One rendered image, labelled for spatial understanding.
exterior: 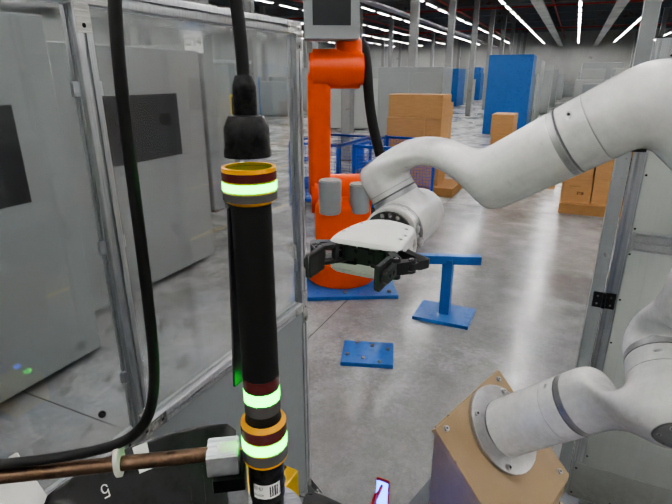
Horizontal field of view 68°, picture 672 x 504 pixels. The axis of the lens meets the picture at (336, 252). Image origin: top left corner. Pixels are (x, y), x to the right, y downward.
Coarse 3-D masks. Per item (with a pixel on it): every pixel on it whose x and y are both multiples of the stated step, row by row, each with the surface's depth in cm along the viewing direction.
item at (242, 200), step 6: (222, 192) 39; (276, 192) 40; (228, 198) 38; (234, 198) 38; (240, 198) 38; (246, 198) 38; (252, 198) 38; (258, 198) 38; (264, 198) 38; (270, 198) 39; (276, 198) 40; (240, 204) 38; (246, 204) 38
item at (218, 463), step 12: (216, 444) 48; (216, 456) 46; (228, 456) 46; (240, 456) 49; (216, 468) 46; (228, 468) 47; (240, 468) 48; (216, 480) 46; (228, 480) 47; (240, 480) 47; (216, 492) 47; (228, 492) 48; (240, 492) 48; (288, 492) 53
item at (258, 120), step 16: (240, 80) 36; (240, 96) 37; (256, 96) 37; (240, 112) 37; (256, 112) 38; (224, 128) 37; (240, 128) 37; (256, 128) 37; (224, 144) 38; (240, 144) 37; (256, 144) 37; (256, 480) 48; (272, 480) 48; (256, 496) 48; (272, 496) 48
